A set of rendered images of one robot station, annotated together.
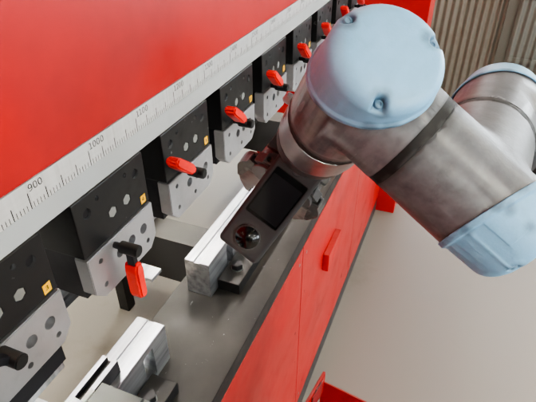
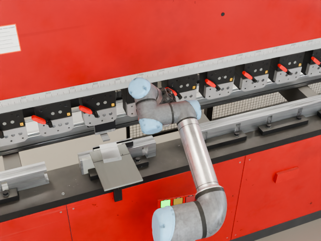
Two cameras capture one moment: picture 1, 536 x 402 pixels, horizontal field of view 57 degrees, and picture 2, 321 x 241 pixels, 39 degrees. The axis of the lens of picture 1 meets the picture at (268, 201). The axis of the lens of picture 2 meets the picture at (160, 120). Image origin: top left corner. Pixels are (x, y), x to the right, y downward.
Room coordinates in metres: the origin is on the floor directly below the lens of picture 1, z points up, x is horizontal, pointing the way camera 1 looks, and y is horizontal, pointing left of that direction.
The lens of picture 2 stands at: (-0.55, -1.05, 2.45)
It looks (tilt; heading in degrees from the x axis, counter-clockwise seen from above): 38 degrees down; 46
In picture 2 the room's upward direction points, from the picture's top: 1 degrees clockwise
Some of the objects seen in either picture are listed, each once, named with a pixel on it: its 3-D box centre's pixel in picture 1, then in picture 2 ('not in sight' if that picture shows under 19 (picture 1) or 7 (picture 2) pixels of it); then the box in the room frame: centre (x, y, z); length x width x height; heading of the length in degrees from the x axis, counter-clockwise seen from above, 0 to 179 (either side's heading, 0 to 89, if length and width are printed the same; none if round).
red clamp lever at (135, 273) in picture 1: (131, 269); not in sight; (0.53, 0.20, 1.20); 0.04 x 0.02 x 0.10; 68
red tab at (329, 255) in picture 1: (332, 249); (286, 174); (1.30, -0.22, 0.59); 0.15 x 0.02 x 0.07; 158
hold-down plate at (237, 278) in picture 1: (254, 247); (219, 141); (0.95, 0.03, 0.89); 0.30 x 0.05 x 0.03; 158
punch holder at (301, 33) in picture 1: (288, 53); (285, 64); (1.31, -0.05, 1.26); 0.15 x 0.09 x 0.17; 158
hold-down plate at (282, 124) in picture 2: not in sight; (283, 125); (1.32, -0.12, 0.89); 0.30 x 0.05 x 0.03; 158
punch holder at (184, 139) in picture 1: (170, 155); (178, 87); (0.75, 0.17, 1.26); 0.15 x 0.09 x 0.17; 158
